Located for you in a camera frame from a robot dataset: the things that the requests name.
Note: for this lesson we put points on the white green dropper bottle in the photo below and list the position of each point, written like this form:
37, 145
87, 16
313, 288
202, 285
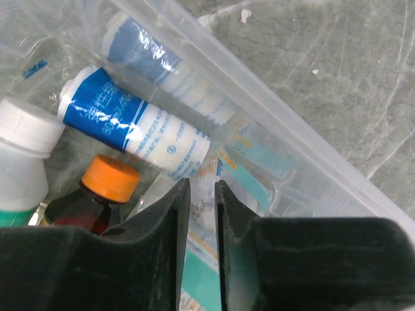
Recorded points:
28, 137

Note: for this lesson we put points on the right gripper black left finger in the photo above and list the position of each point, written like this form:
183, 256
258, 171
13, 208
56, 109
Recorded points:
136, 265

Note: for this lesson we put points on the teal blister pack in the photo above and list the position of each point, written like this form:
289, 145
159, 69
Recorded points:
200, 281
250, 161

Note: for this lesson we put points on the white blue medicine bottle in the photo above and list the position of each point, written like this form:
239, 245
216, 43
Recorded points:
93, 104

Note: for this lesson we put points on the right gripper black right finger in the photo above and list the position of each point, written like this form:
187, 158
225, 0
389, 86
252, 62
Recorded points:
310, 263

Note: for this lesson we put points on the clear plastic storage box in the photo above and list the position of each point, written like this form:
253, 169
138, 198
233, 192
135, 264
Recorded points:
332, 80

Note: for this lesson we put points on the orange cap small bottle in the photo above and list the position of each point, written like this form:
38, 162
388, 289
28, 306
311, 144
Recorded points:
105, 187

